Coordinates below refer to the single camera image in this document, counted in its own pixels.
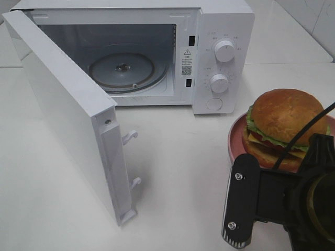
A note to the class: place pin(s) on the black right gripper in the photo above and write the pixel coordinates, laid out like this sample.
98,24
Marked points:
302,202

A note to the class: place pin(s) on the burger with lettuce and cheese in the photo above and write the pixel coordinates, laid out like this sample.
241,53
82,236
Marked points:
286,100

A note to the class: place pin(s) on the round white door button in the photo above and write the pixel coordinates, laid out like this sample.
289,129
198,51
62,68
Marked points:
214,104

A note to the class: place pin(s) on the white microwave door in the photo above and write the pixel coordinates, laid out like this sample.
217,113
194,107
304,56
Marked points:
80,113

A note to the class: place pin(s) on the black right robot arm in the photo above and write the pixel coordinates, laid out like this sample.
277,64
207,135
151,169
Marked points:
303,202

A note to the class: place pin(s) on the lower white timer knob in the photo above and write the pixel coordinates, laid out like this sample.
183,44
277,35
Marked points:
218,83

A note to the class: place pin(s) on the upper white power knob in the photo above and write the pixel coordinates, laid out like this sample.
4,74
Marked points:
224,50

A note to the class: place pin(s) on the white microwave oven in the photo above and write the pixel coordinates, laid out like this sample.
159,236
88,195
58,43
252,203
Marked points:
89,30

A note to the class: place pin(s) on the white warning label sticker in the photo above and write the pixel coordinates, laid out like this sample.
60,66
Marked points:
187,60

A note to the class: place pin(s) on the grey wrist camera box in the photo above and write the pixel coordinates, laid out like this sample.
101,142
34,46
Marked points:
241,201

